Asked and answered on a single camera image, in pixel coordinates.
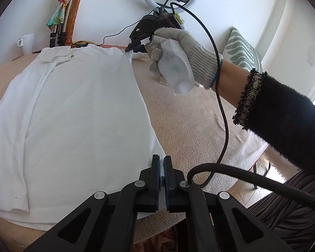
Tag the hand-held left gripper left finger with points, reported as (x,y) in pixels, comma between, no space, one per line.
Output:
(156,174)

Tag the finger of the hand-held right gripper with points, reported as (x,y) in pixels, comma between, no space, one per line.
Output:
(130,46)

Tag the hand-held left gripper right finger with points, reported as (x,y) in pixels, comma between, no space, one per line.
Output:
(168,174)

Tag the white shirt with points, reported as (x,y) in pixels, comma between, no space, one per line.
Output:
(81,110)

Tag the person's right forearm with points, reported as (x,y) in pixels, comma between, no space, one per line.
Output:
(278,115)

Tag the person's right hand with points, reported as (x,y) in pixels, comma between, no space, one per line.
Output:
(199,57)

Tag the beige blanket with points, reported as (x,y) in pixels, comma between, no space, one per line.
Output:
(186,115)

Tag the folded silver tripod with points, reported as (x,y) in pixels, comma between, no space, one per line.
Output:
(60,35)

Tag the colourful patterned scarf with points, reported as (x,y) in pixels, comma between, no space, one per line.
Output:
(64,0)

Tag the green leaf pattern pillow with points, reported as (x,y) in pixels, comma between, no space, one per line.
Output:
(239,50)

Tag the white cup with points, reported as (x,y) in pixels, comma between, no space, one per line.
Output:
(27,44)

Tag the person's striped brown skirt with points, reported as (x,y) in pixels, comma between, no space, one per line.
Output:
(291,215)

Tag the white wall switch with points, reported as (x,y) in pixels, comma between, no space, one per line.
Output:
(310,59)

